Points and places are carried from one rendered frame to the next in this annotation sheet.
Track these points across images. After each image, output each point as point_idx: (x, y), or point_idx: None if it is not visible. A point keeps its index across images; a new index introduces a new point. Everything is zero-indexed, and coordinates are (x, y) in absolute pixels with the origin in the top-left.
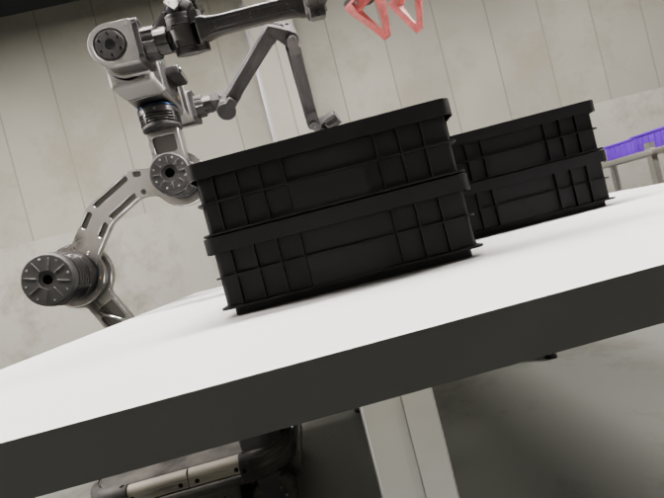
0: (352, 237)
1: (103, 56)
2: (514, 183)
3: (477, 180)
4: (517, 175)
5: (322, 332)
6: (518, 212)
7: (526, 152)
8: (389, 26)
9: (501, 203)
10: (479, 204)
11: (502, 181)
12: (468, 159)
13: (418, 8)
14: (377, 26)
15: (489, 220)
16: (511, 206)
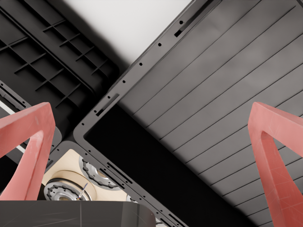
0: None
1: None
2: (16, 8)
3: (43, 47)
4: (4, 5)
5: None
6: (41, 5)
7: None
8: (267, 106)
9: (42, 22)
10: (63, 42)
11: (24, 20)
12: (22, 65)
13: (16, 131)
14: (273, 155)
15: (67, 32)
16: (40, 11)
